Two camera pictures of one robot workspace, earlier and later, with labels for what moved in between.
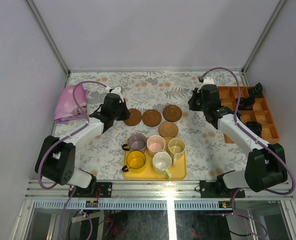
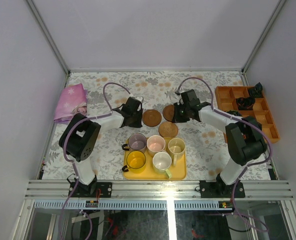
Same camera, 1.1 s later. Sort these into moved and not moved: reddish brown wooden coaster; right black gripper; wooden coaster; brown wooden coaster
Moved: right black gripper
Not moved: brown wooden coaster; wooden coaster; reddish brown wooden coaster
